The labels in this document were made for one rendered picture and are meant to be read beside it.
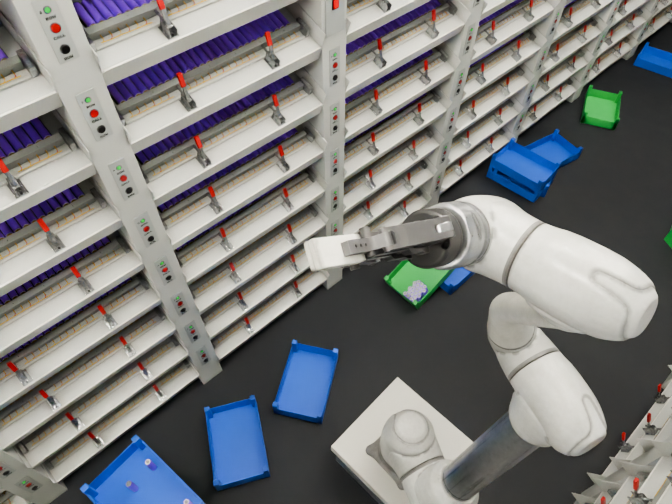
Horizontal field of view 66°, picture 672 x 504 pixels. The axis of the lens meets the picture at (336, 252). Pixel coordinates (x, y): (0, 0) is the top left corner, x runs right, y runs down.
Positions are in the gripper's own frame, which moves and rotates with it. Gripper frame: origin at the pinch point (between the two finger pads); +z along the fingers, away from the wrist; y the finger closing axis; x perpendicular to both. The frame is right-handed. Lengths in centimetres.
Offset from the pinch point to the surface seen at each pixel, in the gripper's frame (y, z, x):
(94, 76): -61, -13, -54
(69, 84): -63, -8, -52
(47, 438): -166, -24, 20
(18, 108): -67, 1, -49
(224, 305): -137, -85, -9
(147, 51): -56, -23, -59
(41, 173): -82, -7, -41
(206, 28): -50, -36, -64
